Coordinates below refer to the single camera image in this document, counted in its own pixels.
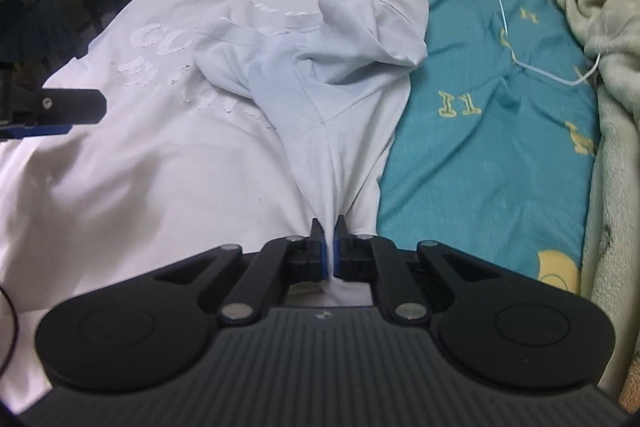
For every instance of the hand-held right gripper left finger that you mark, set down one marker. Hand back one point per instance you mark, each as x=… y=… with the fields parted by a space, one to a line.
x=324 y=257

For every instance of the chair with blue cover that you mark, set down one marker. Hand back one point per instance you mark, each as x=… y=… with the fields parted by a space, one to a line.
x=30 y=32

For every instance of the white t-shirt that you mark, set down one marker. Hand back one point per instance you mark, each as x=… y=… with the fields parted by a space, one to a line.
x=175 y=157

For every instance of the green fleece blanket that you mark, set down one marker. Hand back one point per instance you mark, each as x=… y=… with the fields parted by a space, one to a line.
x=615 y=157

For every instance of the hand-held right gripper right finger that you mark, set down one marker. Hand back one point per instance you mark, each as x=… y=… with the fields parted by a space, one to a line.
x=337 y=257

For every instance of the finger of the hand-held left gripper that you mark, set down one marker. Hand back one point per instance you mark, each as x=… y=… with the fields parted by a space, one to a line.
x=75 y=107

